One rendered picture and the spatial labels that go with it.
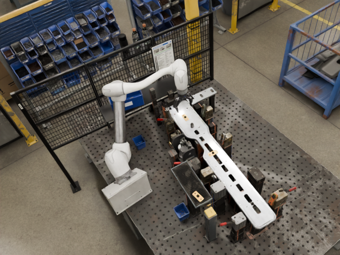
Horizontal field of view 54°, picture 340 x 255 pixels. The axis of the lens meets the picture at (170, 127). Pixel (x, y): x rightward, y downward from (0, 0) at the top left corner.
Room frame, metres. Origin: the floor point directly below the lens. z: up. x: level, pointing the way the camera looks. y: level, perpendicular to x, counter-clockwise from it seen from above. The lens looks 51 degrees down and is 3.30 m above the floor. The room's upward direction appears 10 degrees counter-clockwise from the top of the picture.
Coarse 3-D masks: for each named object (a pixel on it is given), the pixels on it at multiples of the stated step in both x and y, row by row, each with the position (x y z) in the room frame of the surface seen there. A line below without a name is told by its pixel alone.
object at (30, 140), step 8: (0, 96) 2.87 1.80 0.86; (8, 104) 2.90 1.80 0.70; (0, 112) 2.85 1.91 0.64; (8, 112) 2.85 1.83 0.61; (0, 120) 2.83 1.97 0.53; (8, 120) 2.85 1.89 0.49; (16, 120) 2.87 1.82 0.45; (0, 128) 2.81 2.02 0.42; (8, 128) 2.84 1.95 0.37; (16, 128) 2.86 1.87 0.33; (24, 128) 2.88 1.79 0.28; (0, 136) 2.78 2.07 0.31; (8, 136) 2.81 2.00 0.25; (16, 136) 2.84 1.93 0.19; (32, 136) 2.96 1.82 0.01; (0, 144) 2.75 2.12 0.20; (8, 144) 2.77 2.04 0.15
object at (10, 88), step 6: (0, 60) 3.77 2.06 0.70; (0, 66) 3.75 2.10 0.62; (0, 72) 3.72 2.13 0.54; (6, 72) 3.76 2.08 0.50; (0, 78) 3.70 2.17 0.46; (6, 78) 3.74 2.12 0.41; (0, 84) 3.68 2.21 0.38; (6, 84) 3.71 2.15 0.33; (12, 84) 3.75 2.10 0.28; (0, 90) 3.65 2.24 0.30; (6, 90) 3.69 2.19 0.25; (12, 90) 3.73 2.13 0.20; (6, 96) 3.67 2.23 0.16
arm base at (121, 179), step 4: (128, 172) 1.53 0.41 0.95; (132, 172) 1.55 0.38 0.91; (136, 172) 1.53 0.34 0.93; (120, 176) 1.50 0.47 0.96; (124, 176) 1.49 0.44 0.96; (128, 176) 1.47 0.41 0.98; (132, 176) 1.50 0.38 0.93; (116, 180) 1.50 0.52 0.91; (120, 180) 1.48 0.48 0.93; (124, 180) 1.47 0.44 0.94; (120, 184) 1.43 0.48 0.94
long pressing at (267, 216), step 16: (176, 112) 2.06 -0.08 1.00; (192, 112) 2.02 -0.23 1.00; (192, 128) 1.84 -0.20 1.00; (208, 128) 1.81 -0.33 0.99; (208, 144) 1.64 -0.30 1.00; (208, 160) 1.48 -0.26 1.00; (224, 160) 1.45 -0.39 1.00; (224, 176) 1.31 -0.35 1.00; (240, 176) 1.28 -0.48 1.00; (240, 192) 1.15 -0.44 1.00; (256, 192) 1.13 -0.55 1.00; (240, 208) 1.02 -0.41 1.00; (256, 224) 0.89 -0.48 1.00
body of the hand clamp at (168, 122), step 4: (168, 120) 1.94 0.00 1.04; (168, 124) 1.89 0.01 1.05; (172, 124) 1.90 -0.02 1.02; (168, 128) 1.89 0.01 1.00; (172, 128) 1.90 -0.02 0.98; (168, 132) 1.88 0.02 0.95; (172, 132) 1.90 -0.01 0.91; (168, 136) 1.91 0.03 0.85; (168, 140) 1.92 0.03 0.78; (168, 144) 1.93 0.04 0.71; (172, 144) 1.89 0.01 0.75
